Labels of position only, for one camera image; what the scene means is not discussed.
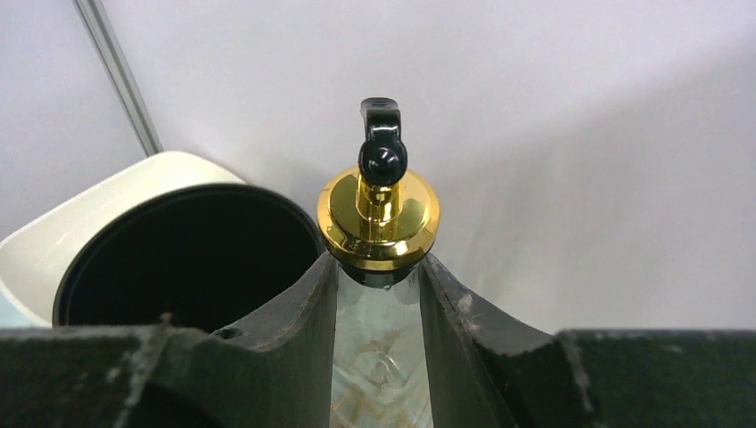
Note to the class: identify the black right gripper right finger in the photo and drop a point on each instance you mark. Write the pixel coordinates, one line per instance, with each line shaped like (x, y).
(488, 369)

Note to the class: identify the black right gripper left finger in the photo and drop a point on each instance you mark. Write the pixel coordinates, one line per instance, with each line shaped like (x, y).
(271, 368)

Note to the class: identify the clear glass oil bottle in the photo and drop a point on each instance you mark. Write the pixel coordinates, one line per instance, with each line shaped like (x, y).
(379, 220)

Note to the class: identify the black plastic bucket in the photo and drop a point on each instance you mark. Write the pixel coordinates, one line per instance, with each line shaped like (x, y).
(204, 256)

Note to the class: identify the white rectangular basin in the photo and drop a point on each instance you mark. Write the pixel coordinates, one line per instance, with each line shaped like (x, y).
(35, 257)

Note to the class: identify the left aluminium frame post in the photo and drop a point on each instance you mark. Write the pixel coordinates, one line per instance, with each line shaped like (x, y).
(98, 26)

